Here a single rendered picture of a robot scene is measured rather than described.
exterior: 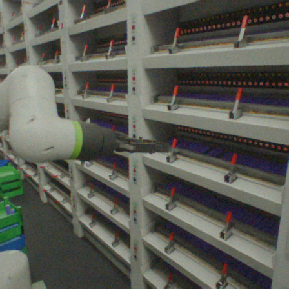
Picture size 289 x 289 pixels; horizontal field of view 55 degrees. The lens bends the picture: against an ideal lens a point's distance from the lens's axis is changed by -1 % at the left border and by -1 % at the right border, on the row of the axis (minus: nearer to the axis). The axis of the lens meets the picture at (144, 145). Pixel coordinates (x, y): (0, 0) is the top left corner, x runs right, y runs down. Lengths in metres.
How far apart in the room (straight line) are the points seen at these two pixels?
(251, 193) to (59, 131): 0.56
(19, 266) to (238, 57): 0.85
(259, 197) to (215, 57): 0.43
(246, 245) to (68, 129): 0.66
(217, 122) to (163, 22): 0.53
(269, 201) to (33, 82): 0.67
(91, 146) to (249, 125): 0.44
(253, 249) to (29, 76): 0.80
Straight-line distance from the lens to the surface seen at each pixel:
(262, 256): 0.96
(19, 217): 1.68
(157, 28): 1.21
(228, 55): 0.87
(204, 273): 1.17
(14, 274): 0.90
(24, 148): 0.59
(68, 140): 0.62
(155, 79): 1.19
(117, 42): 1.61
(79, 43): 1.79
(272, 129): 0.80
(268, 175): 0.90
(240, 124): 0.84
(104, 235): 1.75
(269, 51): 0.80
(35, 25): 2.46
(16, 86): 0.66
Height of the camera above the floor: 1.08
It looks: 14 degrees down
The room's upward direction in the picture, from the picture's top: straight up
